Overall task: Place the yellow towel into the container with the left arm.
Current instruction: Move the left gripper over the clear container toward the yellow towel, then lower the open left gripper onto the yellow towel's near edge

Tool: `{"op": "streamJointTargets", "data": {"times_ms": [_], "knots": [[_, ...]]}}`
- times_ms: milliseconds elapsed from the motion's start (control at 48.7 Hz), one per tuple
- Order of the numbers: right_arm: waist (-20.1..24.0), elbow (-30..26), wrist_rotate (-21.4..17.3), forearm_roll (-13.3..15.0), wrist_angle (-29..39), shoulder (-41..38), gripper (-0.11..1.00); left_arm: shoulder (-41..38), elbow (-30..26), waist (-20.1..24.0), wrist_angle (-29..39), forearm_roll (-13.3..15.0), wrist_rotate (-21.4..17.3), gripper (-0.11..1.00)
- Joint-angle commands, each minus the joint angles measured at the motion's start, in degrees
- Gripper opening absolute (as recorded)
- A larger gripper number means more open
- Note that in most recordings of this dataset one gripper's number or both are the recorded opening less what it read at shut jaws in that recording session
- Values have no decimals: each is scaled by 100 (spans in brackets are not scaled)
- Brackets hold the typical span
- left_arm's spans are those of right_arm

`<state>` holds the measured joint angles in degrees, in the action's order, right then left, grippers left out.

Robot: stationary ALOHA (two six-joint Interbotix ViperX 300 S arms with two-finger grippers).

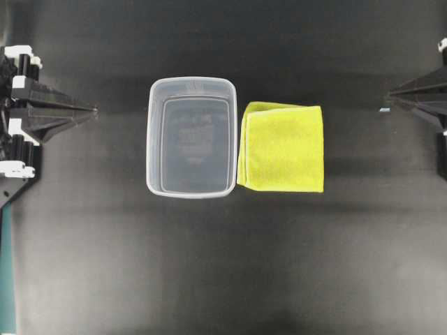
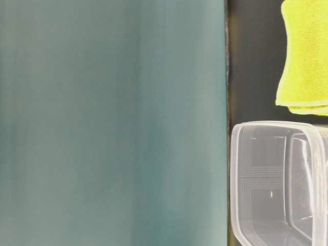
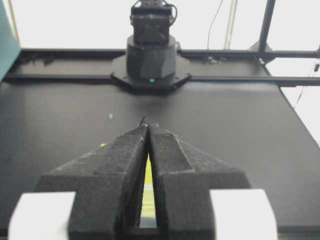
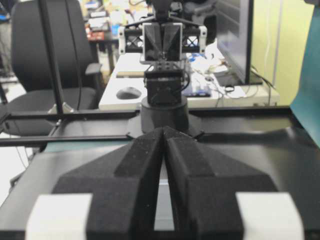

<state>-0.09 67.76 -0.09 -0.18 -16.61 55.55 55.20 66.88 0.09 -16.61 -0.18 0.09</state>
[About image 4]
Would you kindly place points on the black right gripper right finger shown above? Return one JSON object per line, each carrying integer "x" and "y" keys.
{"x": 226, "y": 199}

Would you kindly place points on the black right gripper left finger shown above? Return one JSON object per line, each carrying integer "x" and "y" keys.
{"x": 112, "y": 197}

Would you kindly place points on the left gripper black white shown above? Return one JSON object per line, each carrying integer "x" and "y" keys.
{"x": 162, "y": 41}

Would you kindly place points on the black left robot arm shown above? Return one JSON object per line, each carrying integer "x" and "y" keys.
{"x": 164, "y": 105}

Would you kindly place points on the white desk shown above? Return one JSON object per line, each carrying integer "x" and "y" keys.
{"x": 212, "y": 94}

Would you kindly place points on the black computer mouse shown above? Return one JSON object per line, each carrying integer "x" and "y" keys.
{"x": 128, "y": 93}

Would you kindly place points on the black computer monitor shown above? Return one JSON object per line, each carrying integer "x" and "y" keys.
{"x": 234, "y": 35}

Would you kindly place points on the black office chair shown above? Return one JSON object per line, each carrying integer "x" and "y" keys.
{"x": 29, "y": 61}

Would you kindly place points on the teal backdrop sheet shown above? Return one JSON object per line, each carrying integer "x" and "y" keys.
{"x": 306, "y": 104}

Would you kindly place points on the black aluminium frame post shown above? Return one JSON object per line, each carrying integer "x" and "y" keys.
{"x": 52, "y": 60}

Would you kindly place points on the black aluminium frame rail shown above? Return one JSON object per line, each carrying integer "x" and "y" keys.
{"x": 83, "y": 126}

